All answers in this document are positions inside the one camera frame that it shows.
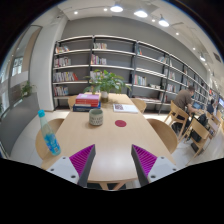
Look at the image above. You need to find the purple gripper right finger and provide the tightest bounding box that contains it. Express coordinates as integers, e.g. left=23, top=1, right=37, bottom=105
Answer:
left=130, top=144, right=180, bottom=188

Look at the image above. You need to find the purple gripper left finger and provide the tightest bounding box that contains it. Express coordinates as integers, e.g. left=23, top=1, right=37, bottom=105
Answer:
left=46, top=144, right=97, bottom=188

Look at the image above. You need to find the clear blue water bottle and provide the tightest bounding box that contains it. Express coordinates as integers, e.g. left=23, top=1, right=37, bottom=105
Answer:
left=38, top=110, right=61, bottom=156

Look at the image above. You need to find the wooden chair near left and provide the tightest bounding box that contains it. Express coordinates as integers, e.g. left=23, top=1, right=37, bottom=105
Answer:
left=35, top=118, right=64, bottom=159

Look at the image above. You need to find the wooden chair near right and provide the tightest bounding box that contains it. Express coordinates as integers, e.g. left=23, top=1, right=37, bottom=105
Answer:
left=148, top=118, right=178, bottom=153

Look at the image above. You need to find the red round coaster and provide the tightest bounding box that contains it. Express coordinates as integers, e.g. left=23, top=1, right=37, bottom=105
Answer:
left=115, top=120, right=127, bottom=127

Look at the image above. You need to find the green ceramic cup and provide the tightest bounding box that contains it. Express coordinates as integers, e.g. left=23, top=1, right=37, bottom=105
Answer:
left=89, top=109, right=103, bottom=126

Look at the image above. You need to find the dark blue bottom book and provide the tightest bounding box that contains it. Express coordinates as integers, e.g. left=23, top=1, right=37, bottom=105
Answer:
left=73, top=102, right=101, bottom=112

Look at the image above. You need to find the open magazine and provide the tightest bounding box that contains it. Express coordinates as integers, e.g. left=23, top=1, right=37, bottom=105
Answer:
left=113, top=104, right=138, bottom=113

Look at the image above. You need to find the wooden chair far right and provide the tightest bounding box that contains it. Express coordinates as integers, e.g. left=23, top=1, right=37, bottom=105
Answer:
left=131, top=98, right=146, bottom=113

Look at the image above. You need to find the wooden slat chair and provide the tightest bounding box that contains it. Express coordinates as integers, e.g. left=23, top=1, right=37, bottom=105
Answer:
left=165, top=102, right=189, bottom=139
left=187, top=119, right=209, bottom=157

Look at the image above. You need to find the red middle book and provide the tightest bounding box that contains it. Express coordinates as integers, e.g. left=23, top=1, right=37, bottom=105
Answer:
left=75, top=99, right=99, bottom=107

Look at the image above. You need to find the wooden chair far left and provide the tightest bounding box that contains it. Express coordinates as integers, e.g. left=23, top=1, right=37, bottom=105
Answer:
left=68, top=95, right=77, bottom=111

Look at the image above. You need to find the pink top book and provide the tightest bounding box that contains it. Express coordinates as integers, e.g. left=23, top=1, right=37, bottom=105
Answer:
left=76, top=94, right=99, bottom=100

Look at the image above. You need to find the seated person brown shirt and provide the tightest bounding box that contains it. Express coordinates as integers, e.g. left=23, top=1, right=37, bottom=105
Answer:
left=174, top=85, right=198, bottom=113

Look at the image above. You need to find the potted green plant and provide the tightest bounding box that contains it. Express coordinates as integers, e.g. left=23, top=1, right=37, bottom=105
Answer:
left=83, top=69, right=130, bottom=103

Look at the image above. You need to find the large grey bookshelf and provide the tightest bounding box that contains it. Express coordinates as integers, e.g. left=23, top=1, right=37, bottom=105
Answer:
left=52, top=35, right=209, bottom=112

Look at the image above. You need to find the small plant on ledge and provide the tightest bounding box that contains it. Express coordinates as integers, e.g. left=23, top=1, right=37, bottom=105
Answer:
left=21, top=81, right=34, bottom=98

